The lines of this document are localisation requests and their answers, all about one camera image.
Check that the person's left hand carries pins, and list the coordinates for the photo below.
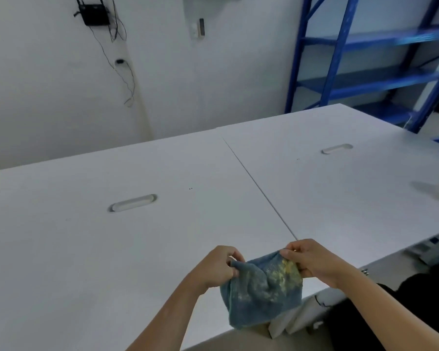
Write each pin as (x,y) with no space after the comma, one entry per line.
(210,268)

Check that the person's right hand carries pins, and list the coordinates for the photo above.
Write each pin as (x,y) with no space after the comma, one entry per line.
(320,261)

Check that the person's right thumb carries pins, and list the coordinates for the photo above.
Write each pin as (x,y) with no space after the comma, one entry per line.
(288,255)

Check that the person's left fingers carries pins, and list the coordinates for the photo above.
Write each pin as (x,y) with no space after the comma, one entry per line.
(235,255)

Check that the blue stained towel cloth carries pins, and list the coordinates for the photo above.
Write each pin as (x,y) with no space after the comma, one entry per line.
(261,292)

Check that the person's left forearm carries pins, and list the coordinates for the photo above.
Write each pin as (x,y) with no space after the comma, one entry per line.
(168,319)

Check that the person's right forearm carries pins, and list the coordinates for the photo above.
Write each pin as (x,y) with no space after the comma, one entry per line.
(391,314)

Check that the white cloth under table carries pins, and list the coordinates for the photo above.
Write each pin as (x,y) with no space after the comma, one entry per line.
(296,318)

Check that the blue metal shelf rack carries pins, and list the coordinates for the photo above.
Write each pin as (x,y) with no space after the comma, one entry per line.
(369,78)

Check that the white wall sensor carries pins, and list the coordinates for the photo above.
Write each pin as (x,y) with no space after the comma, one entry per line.
(196,28)

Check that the black wall router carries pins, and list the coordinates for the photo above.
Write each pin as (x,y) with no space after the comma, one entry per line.
(93,14)

